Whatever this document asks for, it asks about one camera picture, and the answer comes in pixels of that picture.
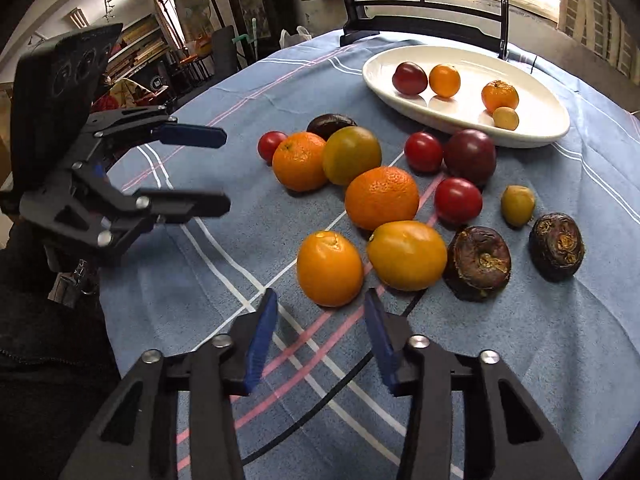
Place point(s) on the large dark purple plum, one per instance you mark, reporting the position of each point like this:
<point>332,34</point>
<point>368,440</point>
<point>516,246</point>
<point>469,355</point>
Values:
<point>470,156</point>

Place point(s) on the red tomato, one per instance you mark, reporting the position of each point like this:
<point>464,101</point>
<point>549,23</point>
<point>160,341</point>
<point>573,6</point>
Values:
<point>423,152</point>
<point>458,200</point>
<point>270,146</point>

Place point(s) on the white plastic bag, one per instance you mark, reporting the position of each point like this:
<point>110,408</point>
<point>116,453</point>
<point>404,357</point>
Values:
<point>295,37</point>

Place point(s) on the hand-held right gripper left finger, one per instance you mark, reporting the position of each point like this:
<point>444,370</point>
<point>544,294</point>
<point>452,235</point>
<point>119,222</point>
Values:
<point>262,340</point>

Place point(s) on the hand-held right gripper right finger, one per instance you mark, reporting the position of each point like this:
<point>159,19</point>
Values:
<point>380,345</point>

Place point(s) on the dark framed painting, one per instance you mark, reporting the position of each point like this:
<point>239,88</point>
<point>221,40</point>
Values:
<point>252,5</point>

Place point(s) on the person's dark clothing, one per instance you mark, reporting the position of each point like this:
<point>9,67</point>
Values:
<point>40,385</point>

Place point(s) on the black chair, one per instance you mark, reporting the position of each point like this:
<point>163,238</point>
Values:
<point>225,55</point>

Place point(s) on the electric fan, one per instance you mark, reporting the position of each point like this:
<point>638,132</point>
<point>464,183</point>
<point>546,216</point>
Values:
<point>192,10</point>

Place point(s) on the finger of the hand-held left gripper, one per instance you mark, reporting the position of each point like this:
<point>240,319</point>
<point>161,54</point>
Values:
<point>192,135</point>
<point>190,205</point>

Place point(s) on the small yellow loquat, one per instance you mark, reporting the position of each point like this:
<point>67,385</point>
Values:
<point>518,205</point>
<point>505,118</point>

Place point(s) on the white oval plate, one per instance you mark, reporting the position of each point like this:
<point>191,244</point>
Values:
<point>465,125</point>

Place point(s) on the mandarin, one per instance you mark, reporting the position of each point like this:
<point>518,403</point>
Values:
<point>382,198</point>
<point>300,161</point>
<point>499,95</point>

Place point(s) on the blue plaid tablecloth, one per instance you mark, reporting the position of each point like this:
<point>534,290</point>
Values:
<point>200,270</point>

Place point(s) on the dark date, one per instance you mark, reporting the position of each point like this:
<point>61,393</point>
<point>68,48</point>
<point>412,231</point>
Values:
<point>556,246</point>
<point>477,263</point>

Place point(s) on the round painted screen black stand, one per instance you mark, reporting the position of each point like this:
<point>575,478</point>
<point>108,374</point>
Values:
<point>425,17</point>

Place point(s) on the greenish yellow orange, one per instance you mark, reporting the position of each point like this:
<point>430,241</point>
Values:
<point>351,155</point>

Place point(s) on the dark red plum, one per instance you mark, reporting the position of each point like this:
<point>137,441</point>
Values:
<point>410,78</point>

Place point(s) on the bookshelf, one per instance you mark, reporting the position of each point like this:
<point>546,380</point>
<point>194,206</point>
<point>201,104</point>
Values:
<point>140,42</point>

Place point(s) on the dark brown speckled fruit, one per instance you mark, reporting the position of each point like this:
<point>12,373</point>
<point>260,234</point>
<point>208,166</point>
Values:
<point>327,124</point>

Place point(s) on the ceiling light fixture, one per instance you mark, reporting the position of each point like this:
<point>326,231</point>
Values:
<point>77,17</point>

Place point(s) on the small smooth orange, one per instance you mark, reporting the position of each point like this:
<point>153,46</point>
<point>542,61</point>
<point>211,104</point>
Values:
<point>444,80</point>

